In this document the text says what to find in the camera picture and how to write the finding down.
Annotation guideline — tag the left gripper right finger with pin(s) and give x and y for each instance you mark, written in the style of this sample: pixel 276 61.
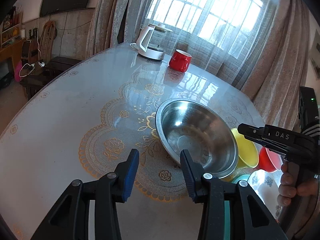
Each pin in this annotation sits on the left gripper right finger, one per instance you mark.
pixel 250 218

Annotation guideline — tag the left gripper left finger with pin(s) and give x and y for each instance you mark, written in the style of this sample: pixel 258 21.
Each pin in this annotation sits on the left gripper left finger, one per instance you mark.
pixel 69 216

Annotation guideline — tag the teal plastic tray plate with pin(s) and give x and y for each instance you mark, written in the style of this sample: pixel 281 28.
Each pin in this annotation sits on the teal plastic tray plate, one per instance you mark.
pixel 237 182

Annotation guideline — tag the red plastic bowl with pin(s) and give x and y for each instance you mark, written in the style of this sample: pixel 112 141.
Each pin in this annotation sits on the red plastic bowl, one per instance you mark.
pixel 269 161

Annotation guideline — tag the white blue floral bowl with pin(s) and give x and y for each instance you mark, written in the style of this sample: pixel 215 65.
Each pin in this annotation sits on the white blue floral bowl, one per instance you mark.
pixel 266 185

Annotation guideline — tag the yellow plastic bowl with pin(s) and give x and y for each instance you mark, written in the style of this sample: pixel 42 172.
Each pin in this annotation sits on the yellow plastic bowl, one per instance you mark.
pixel 248 157

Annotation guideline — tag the large stainless steel bowl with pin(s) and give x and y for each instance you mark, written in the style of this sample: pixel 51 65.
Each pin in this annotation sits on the large stainless steel bowl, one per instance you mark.
pixel 188 125

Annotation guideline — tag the right hand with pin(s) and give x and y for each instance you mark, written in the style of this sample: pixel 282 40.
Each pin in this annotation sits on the right hand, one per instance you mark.
pixel 287 189

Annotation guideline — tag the beige curtain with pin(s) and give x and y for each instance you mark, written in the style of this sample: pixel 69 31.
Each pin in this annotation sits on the beige curtain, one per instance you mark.
pixel 280 70

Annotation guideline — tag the red ceramic mug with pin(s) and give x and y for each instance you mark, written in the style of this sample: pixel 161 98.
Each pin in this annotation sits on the red ceramic mug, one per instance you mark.
pixel 180 61

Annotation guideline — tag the window with sheer curtain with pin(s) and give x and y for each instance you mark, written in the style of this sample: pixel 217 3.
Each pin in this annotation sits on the window with sheer curtain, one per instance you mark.
pixel 223 37

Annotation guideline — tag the white glass electric kettle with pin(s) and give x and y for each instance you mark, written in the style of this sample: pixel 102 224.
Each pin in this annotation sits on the white glass electric kettle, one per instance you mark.
pixel 152 41

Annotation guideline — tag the wooden shelf cabinet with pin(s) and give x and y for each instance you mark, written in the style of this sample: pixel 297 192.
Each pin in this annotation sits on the wooden shelf cabinet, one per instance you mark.
pixel 11 44

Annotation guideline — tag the wooden chair by wall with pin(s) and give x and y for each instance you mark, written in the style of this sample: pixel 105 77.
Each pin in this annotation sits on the wooden chair by wall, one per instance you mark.
pixel 46 40

